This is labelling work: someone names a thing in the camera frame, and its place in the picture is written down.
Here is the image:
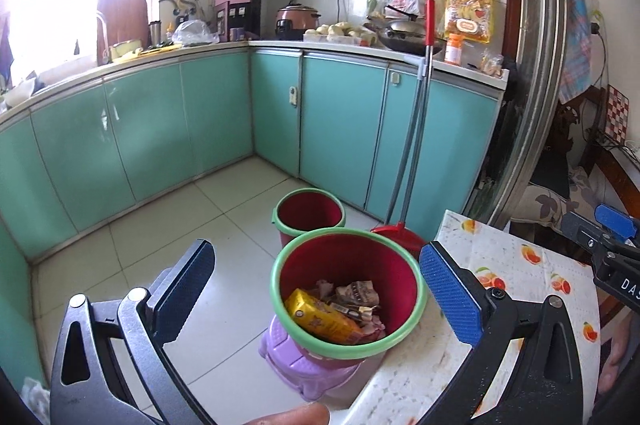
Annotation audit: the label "clear plastic bag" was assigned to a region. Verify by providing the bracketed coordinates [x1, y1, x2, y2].
[171, 20, 219, 47]

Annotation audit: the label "red white checkered board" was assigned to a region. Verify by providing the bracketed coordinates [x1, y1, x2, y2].
[604, 85, 629, 144]

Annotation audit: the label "large red green bucket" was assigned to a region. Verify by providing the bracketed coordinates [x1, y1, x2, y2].
[270, 228, 427, 364]

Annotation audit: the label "crumpled trash in bucket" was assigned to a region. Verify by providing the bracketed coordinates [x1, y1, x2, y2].
[310, 280, 386, 344]

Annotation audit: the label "metal broom handle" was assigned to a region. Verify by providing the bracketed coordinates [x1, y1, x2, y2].
[384, 0, 435, 223]

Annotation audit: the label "floral grey pillow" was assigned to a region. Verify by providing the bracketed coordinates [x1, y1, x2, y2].
[511, 167, 600, 233]

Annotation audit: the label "person left hand thumb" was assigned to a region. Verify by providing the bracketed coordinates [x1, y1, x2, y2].
[246, 402, 330, 425]

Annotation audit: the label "pink rice cooker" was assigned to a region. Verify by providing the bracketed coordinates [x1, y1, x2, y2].
[274, 2, 321, 40]

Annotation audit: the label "person right hand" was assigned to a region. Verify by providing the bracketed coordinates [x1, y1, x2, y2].
[598, 312, 639, 395]

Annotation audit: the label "orange white bottle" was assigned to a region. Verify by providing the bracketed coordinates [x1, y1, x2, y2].
[445, 33, 464, 65]

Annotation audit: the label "yellow juice carton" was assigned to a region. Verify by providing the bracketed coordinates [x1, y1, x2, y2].
[284, 289, 363, 345]

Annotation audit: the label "wooden bench frame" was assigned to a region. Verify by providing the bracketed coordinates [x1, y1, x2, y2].
[570, 86, 640, 218]

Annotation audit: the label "small red green bucket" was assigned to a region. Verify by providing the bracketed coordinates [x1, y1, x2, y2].
[271, 188, 346, 246]

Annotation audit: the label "black wok pan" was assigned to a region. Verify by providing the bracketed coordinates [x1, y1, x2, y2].
[364, 4, 426, 55]

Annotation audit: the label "pink water dispenser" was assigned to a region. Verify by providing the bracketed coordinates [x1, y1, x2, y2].
[213, 0, 262, 42]

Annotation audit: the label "purple plastic stool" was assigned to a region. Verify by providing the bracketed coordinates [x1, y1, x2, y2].
[258, 317, 380, 405]

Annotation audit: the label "teal kitchen cabinets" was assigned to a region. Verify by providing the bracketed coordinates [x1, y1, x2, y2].
[0, 39, 507, 386]

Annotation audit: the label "red dustpan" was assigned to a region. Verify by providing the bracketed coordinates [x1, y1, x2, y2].
[372, 221, 426, 259]

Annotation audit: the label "yellow snack bag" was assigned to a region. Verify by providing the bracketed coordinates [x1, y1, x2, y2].
[444, 0, 494, 44]

